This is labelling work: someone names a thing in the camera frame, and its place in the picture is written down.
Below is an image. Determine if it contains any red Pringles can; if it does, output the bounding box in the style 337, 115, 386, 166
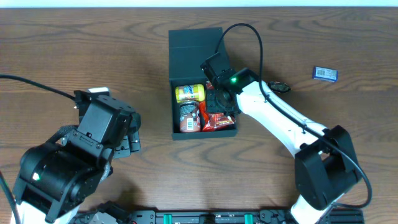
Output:
179, 101, 201, 133

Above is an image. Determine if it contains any small blue barcode box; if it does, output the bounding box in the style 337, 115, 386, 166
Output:
312, 66, 338, 83

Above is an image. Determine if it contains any black gift box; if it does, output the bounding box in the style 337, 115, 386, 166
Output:
169, 27, 238, 140

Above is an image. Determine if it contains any small dark snack wrapper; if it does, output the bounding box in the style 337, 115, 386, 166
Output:
267, 82, 291, 93

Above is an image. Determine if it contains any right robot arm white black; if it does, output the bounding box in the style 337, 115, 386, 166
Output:
201, 53, 363, 223

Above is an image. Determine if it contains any yellow Mentos bottle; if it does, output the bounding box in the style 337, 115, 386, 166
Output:
175, 84, 205, 103

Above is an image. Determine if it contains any red Hello Panda box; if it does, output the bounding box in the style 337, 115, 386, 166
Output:
201, 80, 236, 133

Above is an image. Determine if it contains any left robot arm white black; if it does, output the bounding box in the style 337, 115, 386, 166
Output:
7, 87, 141, 223

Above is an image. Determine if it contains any orange Hacks candy bag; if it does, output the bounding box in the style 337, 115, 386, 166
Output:
199, 101, 209, 126

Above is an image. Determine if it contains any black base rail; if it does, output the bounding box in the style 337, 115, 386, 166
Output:
67, 200, 364, 224

